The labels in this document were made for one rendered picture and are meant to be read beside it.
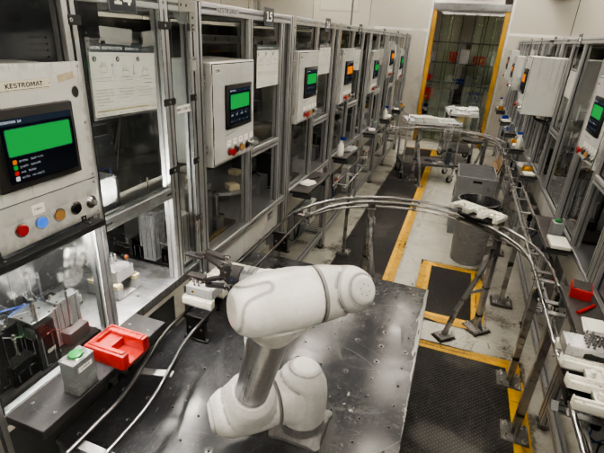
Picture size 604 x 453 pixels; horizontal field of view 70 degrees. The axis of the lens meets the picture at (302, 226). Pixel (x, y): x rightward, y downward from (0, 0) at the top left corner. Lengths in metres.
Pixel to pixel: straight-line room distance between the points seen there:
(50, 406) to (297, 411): 0.73
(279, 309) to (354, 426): 0.88
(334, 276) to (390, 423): 0.89
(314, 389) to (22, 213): 0.98
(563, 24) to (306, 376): 8.74
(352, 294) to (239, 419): 0.62
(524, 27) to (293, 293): 8.86
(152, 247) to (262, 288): 1.27
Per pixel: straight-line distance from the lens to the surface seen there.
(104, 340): 1.66
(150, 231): 2.09
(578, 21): 9.63
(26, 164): 1.31
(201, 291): 1.90
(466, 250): 4.35
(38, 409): 1.55
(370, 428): 1.70
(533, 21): 9.53
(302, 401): 1.47
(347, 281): 0.93
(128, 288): 1.98
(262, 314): 0.89
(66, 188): 1.43
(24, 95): 1.33
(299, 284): 0.91
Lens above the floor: 1.93
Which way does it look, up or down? 24 degrees down
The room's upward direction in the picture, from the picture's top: 3 degrees clockwise
